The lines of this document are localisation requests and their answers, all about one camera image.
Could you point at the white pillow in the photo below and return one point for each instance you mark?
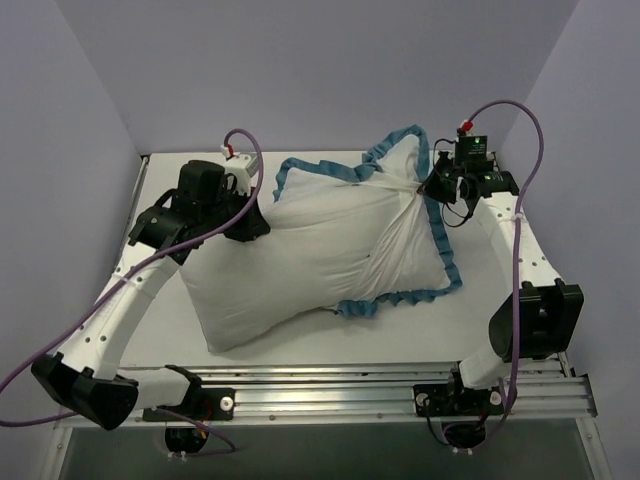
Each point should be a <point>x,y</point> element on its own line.
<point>242,290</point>

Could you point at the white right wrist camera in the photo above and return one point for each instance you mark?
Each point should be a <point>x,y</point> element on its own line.
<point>465,128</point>

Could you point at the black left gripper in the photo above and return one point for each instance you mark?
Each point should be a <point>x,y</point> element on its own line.
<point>248,225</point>

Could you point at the aluminium rail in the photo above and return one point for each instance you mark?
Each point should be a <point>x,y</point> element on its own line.
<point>538,317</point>
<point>134,200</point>

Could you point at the aluminium front rail frame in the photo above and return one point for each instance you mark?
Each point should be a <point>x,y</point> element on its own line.
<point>360,394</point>

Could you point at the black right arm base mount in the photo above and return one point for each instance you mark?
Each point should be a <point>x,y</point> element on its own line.
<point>440,400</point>

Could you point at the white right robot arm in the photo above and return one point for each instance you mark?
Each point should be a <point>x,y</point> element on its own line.
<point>469,192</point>

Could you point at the blue houndstooth pillow with pillowcase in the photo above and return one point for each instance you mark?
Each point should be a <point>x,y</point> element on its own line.
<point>348,238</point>

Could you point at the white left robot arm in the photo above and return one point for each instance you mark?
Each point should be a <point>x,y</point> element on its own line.
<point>84,375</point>

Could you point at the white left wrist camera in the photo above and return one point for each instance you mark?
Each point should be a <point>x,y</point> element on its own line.
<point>242,166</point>

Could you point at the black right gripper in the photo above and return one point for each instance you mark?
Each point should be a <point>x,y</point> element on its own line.
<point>439,182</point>

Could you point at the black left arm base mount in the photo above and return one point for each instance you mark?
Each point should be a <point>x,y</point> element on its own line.
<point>209,404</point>

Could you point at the aluminium right side rail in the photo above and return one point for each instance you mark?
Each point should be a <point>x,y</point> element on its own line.
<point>538,317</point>

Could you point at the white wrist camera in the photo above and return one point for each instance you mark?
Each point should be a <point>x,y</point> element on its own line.
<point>465,128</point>
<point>242,166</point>

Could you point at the aluminium left side rail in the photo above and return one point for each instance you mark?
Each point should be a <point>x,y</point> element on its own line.
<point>134,200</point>

